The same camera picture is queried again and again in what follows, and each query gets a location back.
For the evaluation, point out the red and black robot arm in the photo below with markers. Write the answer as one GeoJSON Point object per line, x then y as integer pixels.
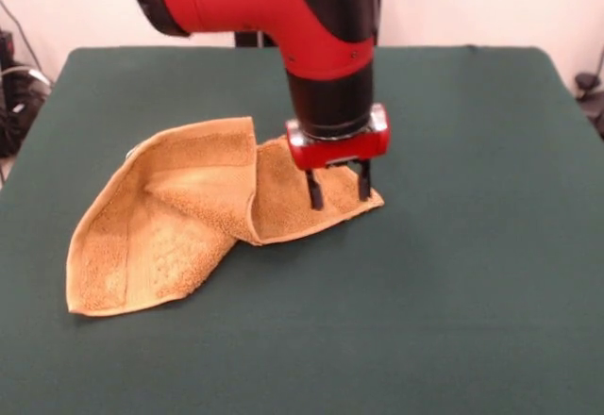
{"type": "Point", "coordinates": [283, 4]}

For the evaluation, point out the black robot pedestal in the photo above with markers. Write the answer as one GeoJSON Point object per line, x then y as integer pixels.
{"type": "Point", "coordinates": [384, 4]}

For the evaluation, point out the dark green table cloth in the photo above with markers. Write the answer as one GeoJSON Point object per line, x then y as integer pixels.
{"type": "Point", "coordinates": [330, 339]}

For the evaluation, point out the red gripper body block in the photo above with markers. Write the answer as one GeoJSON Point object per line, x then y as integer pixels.
{"type": "Point", "coordinates": [340, 151]}

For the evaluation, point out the black power device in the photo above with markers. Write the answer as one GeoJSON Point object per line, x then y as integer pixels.
{"type": "Point", "coordinates": [5, 44]}

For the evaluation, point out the tan terry towel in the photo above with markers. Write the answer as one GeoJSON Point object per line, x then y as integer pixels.
{"type": "Point", "coordinates": [179, 217]}

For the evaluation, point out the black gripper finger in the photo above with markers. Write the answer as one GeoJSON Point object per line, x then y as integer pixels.
{"type": "Point", "coordinates": [314, 191]}
{"type": "Point", "coordinates": [364, 181]}

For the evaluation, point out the black stand foot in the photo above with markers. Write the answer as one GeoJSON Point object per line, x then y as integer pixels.
{"type": "Point", "coordinates": [590, 89]}

